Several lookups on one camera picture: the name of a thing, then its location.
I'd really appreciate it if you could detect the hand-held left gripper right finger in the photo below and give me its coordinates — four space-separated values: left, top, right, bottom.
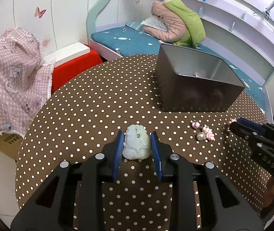
151 131 265 231

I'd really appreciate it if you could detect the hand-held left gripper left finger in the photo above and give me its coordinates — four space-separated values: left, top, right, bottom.
10 130 125 231

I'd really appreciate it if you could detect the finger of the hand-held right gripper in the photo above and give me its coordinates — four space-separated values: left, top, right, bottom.
238 117 266 136
229 121 258 140

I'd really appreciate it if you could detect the pale green jade pendant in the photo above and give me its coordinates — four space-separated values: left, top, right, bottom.
122 124 151 160

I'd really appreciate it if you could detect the dark metal box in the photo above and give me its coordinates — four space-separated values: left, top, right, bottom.
154 43 246 113

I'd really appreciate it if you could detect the brown polka dot tablecloth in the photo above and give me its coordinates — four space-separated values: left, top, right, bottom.
15 54 274 231

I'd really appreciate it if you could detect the red stool white top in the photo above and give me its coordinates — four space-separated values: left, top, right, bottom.
51 48 104 95

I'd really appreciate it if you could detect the white bed shelf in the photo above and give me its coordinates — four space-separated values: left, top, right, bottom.
157 0 274 68

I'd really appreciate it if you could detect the white board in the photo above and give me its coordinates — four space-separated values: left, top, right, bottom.
42 42 91 67

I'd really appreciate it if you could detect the blue printed mattress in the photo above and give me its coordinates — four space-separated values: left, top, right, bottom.
90 20 268 111

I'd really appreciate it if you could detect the green padded jacket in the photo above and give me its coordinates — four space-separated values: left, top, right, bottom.
163 0 206 48

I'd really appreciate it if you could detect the pink padded jacket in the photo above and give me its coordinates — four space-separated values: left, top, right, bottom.
143 0 188 44

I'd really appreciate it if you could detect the white pillow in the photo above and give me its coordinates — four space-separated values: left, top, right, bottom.
140 17 168 32

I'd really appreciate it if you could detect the pink printed blanket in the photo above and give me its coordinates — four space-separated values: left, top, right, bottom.
0 28 56 136

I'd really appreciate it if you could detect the white wardrobe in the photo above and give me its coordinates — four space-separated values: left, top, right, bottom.
0 0 121 59

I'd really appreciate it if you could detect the wire clothes hanger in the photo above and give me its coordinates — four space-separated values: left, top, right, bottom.
250 7 274 35

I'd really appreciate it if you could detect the teal bunk bed frame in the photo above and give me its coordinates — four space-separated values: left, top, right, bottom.
86 0 274 123

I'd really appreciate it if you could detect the large butterfly wall sticker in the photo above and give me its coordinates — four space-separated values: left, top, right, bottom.
35 6 47 19

